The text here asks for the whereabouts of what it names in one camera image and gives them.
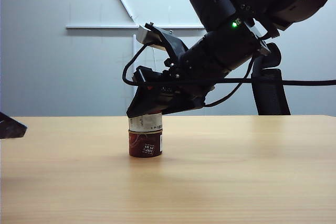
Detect vertical white wall conduit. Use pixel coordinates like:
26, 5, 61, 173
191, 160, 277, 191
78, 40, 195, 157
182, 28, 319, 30
132, 34, 138, 78

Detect white label tomato can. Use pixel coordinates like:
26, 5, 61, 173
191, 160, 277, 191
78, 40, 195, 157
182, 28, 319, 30
128, 112, 163, 133

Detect thick black camera cable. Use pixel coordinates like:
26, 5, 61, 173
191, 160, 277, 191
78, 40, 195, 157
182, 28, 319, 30
122, 44, 336, 87

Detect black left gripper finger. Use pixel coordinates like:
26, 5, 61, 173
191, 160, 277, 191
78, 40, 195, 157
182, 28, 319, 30
0, 112, 28, 140

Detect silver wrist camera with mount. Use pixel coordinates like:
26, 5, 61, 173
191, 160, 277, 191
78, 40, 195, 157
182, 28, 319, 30
136, 22, 188, 61

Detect black office chair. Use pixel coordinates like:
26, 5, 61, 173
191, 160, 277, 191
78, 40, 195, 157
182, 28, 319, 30
250, 42, 291, 116

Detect long horizontal white wall conduit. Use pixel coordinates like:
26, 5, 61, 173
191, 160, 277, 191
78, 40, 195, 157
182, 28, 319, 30
65, 24, 205, 30

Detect thin white hanging cable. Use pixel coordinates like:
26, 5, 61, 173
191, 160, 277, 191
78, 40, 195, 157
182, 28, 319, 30
151, 46, 158, 71

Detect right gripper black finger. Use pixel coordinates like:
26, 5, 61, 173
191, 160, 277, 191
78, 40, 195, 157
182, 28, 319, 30
127, 87, 206, 118
132, 65, 165, 84

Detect dark red tomato can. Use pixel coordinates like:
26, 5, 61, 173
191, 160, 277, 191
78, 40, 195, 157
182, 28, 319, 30
128, 129, 163, 158

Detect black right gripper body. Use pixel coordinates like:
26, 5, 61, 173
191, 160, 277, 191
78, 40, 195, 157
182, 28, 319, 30
145, 57, 228, 100

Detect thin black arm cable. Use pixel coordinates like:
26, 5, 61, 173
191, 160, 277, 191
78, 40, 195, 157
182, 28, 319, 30
203, 53, 257, 108

